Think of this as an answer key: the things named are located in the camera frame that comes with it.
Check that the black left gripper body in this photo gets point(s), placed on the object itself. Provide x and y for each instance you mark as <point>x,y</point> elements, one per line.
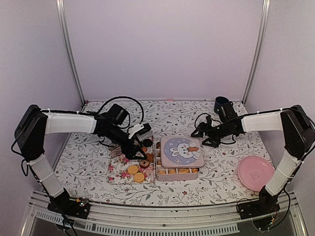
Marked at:
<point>125,148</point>

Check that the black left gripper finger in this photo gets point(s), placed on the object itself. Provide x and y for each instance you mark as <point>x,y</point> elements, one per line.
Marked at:
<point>138,156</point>
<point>137,141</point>

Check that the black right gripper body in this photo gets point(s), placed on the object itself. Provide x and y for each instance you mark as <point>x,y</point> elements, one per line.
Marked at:
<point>216,133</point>

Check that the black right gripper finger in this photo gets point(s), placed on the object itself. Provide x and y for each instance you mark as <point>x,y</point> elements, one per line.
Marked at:
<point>210,142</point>
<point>198,133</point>

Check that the metal serving tongs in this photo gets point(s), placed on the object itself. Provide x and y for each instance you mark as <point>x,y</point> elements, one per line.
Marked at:
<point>115,151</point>

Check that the metal tin lid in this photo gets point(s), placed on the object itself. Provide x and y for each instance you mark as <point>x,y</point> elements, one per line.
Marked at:
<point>181,152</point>

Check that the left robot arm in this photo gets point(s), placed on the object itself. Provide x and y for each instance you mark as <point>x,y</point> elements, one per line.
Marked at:
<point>37,126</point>

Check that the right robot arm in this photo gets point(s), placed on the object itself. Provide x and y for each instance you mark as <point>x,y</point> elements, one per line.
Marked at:
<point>291,127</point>

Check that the chocolate sprinkle donut cookie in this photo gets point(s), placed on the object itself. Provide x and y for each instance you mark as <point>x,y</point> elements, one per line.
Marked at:
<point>144,164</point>

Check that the beige embossed round biscuit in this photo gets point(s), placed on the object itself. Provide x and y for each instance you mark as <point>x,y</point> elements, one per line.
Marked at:
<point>139,177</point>

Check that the floral rectangular tray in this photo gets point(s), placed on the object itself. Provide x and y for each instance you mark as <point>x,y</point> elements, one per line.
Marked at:
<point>121,170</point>

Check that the pink divided cookie tin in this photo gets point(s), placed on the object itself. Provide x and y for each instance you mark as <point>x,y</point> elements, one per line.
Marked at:
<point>172,174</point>

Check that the dark blue mug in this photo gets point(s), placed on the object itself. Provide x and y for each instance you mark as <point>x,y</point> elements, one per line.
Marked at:
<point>219,101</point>

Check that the pink plate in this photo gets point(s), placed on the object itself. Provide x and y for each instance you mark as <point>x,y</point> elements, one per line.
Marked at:
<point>254,172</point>

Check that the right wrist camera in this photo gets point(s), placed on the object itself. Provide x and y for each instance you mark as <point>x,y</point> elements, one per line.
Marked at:
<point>208,122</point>

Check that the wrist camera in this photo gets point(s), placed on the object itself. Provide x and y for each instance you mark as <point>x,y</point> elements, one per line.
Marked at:
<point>141,130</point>
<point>208,122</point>

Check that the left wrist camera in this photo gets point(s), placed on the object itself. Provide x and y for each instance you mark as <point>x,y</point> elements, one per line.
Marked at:
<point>141,130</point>

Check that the right metal frame post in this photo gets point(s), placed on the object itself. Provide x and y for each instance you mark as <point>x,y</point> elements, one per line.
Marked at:
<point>258,48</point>

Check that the metal frame post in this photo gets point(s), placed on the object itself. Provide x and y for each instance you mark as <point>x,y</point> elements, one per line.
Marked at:
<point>258,48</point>
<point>66,39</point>

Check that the aluminium front rail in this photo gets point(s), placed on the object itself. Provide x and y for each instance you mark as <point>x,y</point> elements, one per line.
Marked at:
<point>120,220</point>

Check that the left metal frame post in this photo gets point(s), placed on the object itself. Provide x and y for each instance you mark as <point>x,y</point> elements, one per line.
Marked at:
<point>66,39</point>

